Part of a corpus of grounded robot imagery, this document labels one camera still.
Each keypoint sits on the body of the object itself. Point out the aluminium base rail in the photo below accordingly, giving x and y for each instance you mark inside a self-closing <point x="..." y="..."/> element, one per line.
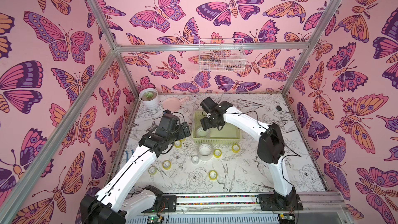
<point x="250" y="208"/>

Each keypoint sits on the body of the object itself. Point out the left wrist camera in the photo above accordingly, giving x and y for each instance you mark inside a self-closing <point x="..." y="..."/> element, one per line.
<point x="169" y="122"/>

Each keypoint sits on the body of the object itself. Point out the white wire wall basket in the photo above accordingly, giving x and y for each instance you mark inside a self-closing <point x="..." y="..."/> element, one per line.
<point x="221" y="57"/>

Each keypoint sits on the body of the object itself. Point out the white pot with succulent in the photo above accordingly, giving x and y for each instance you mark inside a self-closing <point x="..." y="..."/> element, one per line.
<point x="149" y="98"/>

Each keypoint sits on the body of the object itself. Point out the yellow tape roll front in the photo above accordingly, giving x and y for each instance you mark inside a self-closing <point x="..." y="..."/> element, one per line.
<point x="212" y="175"/>

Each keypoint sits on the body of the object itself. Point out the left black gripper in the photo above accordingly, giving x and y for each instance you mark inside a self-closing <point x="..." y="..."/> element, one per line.
<point x="181" y="134"/>

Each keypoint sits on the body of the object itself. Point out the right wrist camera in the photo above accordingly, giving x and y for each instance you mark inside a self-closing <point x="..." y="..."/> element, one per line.
<point x="211" y="107"/>

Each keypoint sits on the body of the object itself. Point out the light green plastic storage basket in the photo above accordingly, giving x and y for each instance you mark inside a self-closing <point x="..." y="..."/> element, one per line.
<point x="228" y="135"/>

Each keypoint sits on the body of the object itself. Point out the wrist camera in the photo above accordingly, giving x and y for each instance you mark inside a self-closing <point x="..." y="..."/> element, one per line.
<point x="169" y="122"/>
<point x="211" y="107"/>

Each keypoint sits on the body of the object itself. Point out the small clear tape roll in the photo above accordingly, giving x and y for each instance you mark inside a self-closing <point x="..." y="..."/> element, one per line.
<point x="195" y="160"/>

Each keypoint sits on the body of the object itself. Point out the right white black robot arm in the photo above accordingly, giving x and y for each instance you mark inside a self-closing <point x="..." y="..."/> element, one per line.
<point x="271" y="145"/>

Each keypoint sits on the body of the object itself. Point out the yellow tape roll left pair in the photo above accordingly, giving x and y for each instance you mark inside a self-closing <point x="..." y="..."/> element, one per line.
<point x="178" y="144"/>

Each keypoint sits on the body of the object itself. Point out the blue plastic fork tool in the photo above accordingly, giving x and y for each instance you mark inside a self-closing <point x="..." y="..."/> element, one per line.
<point x="128" y="154"/>

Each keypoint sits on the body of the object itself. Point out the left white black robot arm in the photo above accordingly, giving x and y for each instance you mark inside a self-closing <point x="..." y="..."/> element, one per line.
<point x="110" y="205"/>

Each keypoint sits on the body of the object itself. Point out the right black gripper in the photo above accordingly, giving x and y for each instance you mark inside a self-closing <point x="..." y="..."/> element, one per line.
<point x="210" y="123"/>

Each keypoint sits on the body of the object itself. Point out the pink plastic scoop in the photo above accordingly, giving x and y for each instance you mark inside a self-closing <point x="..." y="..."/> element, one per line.
<point x="173" y="104"/>

